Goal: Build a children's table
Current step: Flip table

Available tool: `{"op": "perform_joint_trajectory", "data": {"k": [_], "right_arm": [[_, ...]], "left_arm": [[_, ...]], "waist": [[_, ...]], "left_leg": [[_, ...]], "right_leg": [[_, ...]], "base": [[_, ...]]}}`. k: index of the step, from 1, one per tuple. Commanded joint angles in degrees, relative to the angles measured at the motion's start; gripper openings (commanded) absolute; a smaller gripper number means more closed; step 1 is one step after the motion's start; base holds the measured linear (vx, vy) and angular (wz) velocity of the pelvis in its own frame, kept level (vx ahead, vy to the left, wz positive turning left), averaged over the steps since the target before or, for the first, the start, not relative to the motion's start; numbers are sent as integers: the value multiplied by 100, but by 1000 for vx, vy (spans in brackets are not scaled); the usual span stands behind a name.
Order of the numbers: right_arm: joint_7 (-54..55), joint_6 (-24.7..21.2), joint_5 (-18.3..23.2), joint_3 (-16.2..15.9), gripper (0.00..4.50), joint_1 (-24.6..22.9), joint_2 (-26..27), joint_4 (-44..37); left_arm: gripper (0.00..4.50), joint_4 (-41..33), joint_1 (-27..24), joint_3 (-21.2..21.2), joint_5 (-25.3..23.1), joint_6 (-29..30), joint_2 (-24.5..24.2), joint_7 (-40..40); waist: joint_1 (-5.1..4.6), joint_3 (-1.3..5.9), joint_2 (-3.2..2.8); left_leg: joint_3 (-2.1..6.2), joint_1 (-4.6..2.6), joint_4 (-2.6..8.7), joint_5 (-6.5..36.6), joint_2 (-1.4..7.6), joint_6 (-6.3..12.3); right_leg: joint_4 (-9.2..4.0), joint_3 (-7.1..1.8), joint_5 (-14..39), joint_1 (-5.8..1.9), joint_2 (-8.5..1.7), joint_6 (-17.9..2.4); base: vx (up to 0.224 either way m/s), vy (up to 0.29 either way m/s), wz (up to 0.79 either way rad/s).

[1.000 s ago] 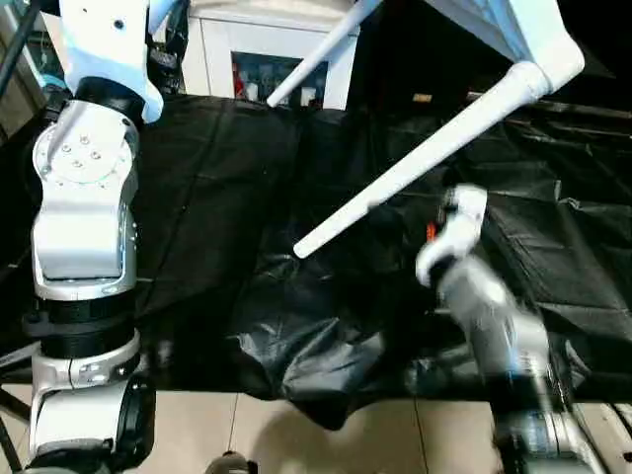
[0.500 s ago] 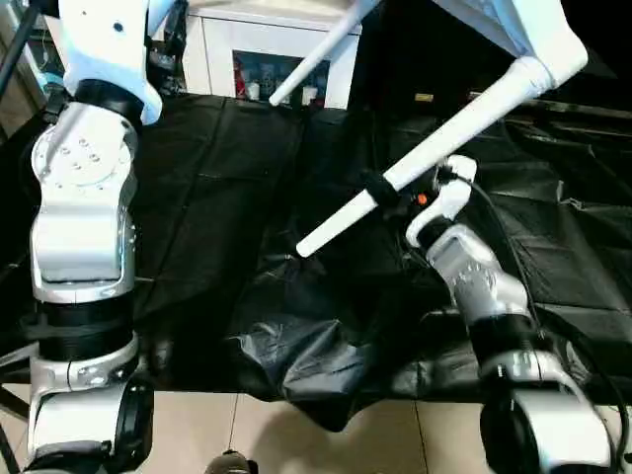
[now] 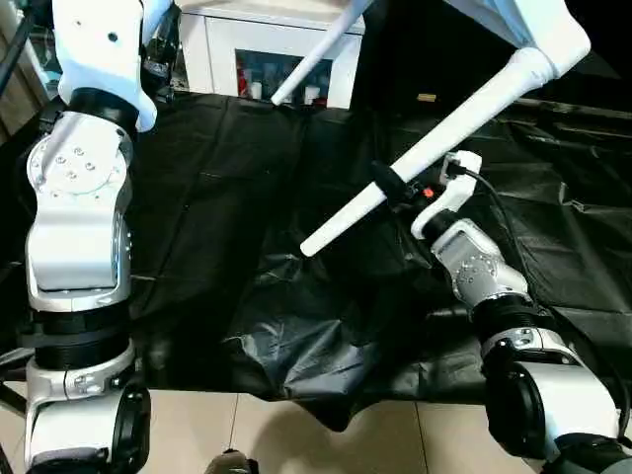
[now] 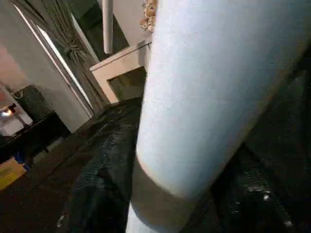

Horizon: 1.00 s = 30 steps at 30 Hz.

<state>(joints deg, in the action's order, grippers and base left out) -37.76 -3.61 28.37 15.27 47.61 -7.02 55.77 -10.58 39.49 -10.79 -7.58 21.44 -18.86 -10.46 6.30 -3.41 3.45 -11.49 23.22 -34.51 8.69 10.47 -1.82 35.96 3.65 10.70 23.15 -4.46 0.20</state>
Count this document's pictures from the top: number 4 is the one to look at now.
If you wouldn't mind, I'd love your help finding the black low side table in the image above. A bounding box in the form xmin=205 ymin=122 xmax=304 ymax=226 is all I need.
xmin=0 ymin=110 xmax=71 ymax=165

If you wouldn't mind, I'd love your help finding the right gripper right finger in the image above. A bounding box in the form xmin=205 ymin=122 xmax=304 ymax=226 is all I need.
xmin=213 ymin=150 xmax=311 ymax=233

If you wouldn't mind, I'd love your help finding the grey curtain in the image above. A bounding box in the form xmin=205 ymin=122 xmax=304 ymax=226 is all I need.
xmin=31 ymin=0 xmax=111 ymax=115

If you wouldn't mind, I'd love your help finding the white cabinet with glass doors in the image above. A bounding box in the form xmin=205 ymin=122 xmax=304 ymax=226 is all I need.
xmin=89 ymin=36 xmax=153 ymax=104

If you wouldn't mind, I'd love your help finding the black plastic mat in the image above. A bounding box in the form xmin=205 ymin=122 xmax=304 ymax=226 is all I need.
xmin=0 ymin=96 xmax=311 ymax=233

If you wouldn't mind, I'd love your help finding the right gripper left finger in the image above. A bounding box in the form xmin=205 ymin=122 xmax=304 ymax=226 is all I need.
xmin=57 ymin=157 xmax=134 ymax=233

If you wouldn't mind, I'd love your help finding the yellow cardboard box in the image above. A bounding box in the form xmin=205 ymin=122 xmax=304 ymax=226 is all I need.
xmin=0 ymin=157 xmax=28 ymax=191

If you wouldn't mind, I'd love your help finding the dark woven basket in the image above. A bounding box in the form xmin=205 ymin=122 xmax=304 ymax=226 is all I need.
xmin=14 ymin=84 xmax=55 ymax=123

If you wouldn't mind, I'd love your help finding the white plastic table leg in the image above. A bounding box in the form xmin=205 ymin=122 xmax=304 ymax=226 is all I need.
xmin=125 ymin=0 xmax=311 ymax=233
xmin=101 ymin=0 xmax=115 ymax=54

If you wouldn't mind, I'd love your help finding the beige plush toy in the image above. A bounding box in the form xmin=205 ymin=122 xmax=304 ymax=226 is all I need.
xmin=139 ymin=0 xmax=156 ymax=32

